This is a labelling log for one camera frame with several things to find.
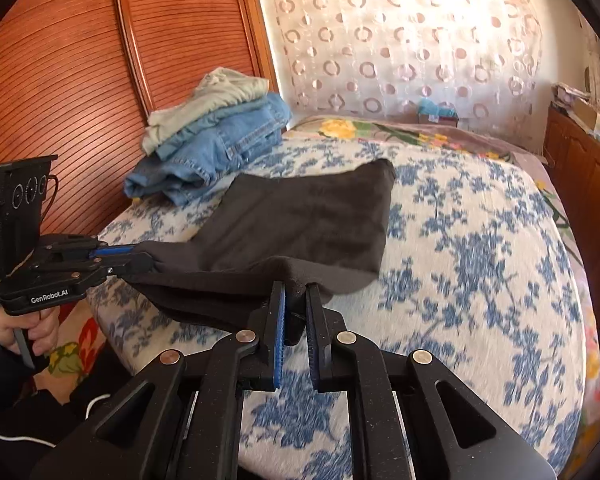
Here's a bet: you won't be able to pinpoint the cardboard box on cabinet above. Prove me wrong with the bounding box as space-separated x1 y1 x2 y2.
572 98 600 134

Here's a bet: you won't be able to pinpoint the sheer circle-pattern curtain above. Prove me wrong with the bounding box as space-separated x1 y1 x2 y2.
261 0 542 140

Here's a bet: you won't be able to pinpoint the black pants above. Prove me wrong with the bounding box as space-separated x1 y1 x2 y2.
124 158 396 330

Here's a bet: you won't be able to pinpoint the blue folded jeans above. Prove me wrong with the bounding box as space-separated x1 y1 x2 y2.
123 92 291 206

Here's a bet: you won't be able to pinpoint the brown louvered wooden wardrobe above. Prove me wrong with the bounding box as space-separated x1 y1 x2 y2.
0 0 275 234

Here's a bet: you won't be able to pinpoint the brown wooden low cabinet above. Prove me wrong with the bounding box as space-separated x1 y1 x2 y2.
543 105 600 335

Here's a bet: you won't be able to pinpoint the colourful floral blanket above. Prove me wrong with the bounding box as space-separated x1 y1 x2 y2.
290 116 600 476

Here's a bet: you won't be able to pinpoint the cardboard box with blue cloth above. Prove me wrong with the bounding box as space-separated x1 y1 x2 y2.
417 99 460 127

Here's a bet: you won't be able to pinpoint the person's left hand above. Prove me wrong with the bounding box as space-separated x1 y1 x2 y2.
0 307 60 356

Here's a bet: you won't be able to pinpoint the patterned side window curtain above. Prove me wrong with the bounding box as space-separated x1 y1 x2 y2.
578 12 600 106

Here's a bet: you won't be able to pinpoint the grey-green folded pants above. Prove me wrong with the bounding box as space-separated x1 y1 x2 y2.
140 67 270 155

